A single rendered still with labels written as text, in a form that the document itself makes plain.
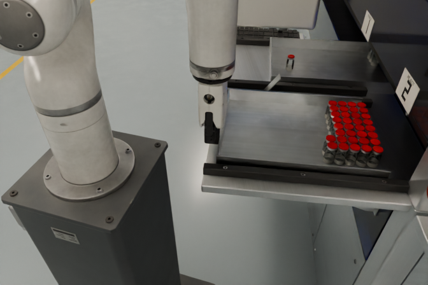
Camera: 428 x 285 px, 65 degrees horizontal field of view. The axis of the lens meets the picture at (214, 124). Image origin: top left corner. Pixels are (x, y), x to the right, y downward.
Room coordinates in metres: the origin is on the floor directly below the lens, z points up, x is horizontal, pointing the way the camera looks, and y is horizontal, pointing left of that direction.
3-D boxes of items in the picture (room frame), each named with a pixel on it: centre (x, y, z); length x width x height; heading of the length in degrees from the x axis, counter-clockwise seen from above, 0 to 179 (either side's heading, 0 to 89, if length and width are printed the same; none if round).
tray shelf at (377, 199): (0.77, -0.25, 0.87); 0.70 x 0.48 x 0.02; 173
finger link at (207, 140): (0.54, 0.01, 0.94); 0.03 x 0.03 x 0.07; 83
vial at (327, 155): (0.52, -0.24, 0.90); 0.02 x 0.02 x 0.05
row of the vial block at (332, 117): (0.59, -0.28, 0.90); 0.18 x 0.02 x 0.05; 172
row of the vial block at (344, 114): (0.59, -0.30, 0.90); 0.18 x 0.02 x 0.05; 172
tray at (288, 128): (0.60, -0.19, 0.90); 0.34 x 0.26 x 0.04; 82
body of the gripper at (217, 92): (0.55, 0.00, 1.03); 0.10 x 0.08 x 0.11; 173
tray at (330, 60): (0.93, -0.34, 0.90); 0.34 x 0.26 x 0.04; 83
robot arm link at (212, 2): (0.56, 0.00, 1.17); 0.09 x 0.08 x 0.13; 8
